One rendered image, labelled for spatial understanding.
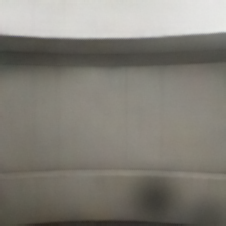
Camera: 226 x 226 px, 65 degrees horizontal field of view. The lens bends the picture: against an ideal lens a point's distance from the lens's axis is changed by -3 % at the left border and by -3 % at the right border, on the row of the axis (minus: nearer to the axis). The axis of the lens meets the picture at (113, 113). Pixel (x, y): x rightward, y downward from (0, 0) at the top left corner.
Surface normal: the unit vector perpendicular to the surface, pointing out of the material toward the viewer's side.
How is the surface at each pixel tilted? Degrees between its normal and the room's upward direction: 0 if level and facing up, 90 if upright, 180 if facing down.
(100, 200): 90
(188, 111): 90
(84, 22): 90
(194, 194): 90
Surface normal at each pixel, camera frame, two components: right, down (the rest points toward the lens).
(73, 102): 0.11, 0.00
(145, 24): -0.11, 0.00
